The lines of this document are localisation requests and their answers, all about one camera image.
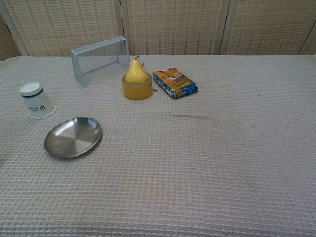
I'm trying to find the white paper cup blue print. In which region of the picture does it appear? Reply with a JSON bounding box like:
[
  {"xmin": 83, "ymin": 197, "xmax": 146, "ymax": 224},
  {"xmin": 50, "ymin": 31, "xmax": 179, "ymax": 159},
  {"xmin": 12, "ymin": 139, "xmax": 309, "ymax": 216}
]
[{"xmin": 19, "ymin": 81, "xmax": 58, "ymax": 120}]

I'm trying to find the yellow tape roll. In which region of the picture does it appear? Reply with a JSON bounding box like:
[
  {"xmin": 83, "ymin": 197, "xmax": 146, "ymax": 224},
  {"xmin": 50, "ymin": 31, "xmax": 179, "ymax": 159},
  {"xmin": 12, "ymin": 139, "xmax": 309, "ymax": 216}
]
[{"xmin": 121, "ymin": 73, "xmax": 153, "ymax": 101}]

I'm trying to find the orange and blue snack packet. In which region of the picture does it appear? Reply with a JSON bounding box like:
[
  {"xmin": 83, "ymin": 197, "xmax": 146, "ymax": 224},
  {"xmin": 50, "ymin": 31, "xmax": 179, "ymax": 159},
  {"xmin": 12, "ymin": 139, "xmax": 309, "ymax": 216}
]
[{"xmin": 152, "ymin": 67, "xmax": 199, "ymax": 100}]

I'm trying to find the beige waffle-weave tablecloth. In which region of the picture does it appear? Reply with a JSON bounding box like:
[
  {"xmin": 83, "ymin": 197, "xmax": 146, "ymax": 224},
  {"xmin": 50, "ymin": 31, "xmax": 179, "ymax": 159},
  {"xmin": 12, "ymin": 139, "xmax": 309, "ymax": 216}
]
[{"xmin": 0, "ymin": 54, "xmax": 316, "ymax": 237}]

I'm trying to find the yellow pear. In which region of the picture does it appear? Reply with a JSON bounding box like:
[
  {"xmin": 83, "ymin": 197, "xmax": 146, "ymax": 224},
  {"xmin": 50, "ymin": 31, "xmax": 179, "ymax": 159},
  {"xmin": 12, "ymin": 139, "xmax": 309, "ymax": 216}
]
[{"xmin": 125, "ymin": 55, "xmax": 149, "ymax": 84}]

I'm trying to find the round stainless steel plate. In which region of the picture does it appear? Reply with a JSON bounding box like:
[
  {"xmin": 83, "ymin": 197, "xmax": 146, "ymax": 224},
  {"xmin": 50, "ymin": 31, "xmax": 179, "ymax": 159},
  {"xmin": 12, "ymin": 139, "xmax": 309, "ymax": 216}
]
[{"xmin": 43, "ymin": 117, "xmax": 103, "ymax": 159}]

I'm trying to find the grey-blue metal mesh rack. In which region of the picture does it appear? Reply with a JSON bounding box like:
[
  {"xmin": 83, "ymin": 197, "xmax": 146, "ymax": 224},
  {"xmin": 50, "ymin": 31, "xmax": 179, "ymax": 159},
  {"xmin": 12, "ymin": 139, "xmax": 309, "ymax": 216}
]
[{"xmin": 70, "ymin": 35, "xmax": 131, "ymax": 87}]

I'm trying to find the woven bamboo folding screen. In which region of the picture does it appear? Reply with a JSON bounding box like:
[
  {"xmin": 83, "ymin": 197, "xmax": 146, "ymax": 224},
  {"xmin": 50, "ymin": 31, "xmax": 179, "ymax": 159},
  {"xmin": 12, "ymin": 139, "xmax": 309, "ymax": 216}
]
[{"xmin": 0, "ymin": 0, "xmax": 316, "ymax": 62}]

